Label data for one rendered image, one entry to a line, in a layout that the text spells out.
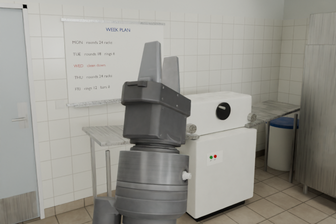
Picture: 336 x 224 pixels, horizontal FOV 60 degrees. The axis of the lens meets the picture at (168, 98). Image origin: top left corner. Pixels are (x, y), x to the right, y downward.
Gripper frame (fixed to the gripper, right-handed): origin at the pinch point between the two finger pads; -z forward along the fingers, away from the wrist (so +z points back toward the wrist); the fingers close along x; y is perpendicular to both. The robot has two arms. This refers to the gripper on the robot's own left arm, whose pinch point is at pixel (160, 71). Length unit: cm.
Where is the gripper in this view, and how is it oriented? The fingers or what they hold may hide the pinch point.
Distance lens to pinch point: 39.6
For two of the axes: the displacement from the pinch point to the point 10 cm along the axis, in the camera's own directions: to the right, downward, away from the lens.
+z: -0.7, 9.7, -2.3
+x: -4.6, -2.3, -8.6
